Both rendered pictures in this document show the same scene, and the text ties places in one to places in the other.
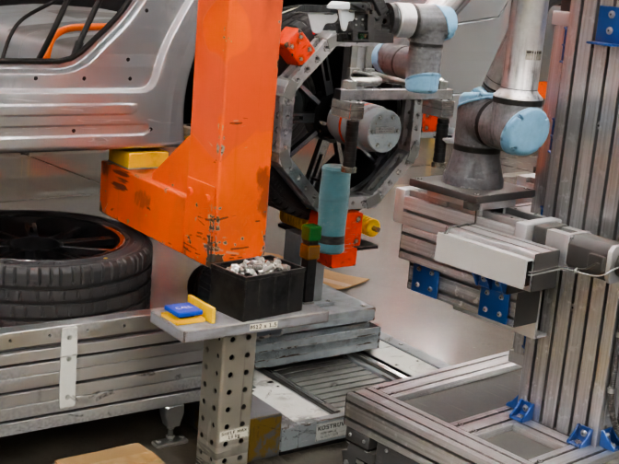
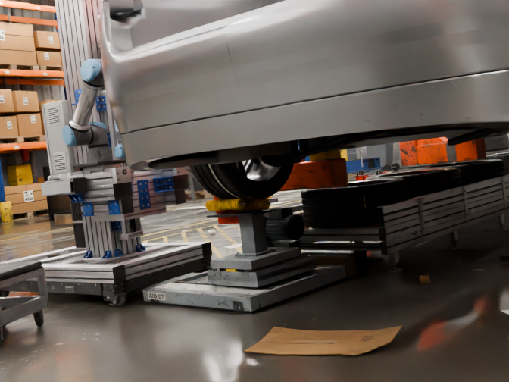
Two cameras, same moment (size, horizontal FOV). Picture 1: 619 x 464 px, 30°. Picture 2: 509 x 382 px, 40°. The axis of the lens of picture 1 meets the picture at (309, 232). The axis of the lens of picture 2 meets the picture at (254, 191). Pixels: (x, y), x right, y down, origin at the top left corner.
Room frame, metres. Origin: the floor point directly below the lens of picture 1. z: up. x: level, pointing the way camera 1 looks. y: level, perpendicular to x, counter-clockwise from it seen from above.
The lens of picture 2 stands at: (7.31, -0.65, 0.76)
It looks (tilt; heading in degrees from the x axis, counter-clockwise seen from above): 3 degrees down; 169
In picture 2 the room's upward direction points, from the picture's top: 6 degrees counter-clockwise
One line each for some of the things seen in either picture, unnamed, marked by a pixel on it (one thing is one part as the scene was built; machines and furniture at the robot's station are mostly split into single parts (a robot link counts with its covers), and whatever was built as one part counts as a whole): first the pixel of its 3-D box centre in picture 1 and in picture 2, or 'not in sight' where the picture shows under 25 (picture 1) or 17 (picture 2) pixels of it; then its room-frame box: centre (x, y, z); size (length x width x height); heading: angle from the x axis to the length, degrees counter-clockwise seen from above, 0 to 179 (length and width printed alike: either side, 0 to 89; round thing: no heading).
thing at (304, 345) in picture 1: (286, 330); (263, 269); (3.61, 0.05, 0.13); 0.50 x 0.36 x 0.10; 127
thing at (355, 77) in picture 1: (353, 66); not in sight; (3.35, -0.09, 1.03); 0.19 x 0.18 x 0.11; 37
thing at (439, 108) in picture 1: (437, 106); not in sight; (3.44, -0.35, 0.93); 0.09 x 0.05 x 0.05; 37
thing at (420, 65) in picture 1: (419, 66); not in sight; (2.60, -0.21, 1.12); 0.11 x 0.08 x 0.11; 28
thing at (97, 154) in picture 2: not in sight; (98, 153); (3.16, -0.76, 0.87); 0.15 x 0.15 x 0.10
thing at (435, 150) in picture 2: not in sight; (449, 140); (2.12, 1.98, 0.69); 0.52 x 0.17 x 0.35; 37
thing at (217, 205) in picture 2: (350, 219); (224, 205); (3.66, -0.13, 0.51); 0.29 x 0.06 x 0.06; 37
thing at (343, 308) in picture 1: (302, 272); (253, 236); (3.64, 0.01, 0.32); 0.40 x 0.30 x 0.28; 127
